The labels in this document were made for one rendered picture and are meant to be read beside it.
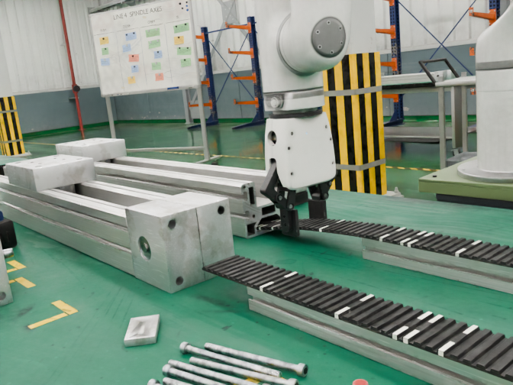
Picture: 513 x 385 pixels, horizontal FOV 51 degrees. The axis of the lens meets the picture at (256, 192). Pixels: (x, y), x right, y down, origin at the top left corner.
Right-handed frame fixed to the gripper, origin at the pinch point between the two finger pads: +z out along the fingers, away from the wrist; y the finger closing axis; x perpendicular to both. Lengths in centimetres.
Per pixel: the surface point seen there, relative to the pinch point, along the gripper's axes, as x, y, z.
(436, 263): -22.3, -1.3, 2.0
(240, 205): 8.3, -4.9, -2.1
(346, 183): 206, 247, 64
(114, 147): 65, 3, -8
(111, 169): 52, -5, -5
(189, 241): -1.1, -20.5, -2.3
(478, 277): -27.6, -2.0, 2.2
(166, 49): 498, 286, -61
